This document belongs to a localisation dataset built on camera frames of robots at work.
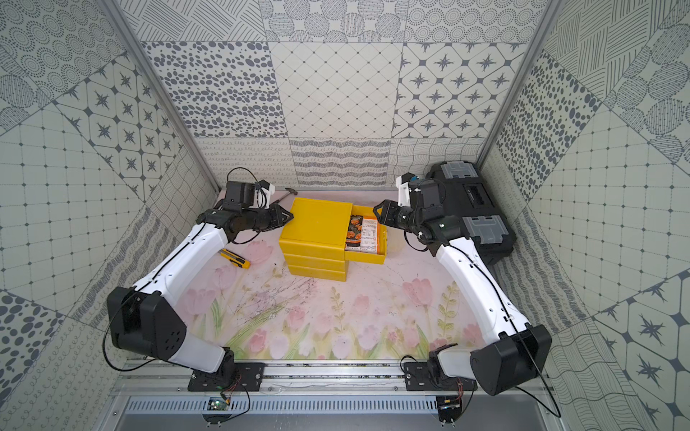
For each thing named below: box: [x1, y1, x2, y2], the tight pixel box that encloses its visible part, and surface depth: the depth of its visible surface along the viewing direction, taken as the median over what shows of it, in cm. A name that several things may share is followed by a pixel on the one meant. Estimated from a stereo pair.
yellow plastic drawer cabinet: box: [278, 197, 354, 282], surface depth 82 cm
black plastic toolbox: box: [425, 159, 518, 265], surface depth 97 cm
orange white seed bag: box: [356, 216, 380, 255], surface depth 88 cm
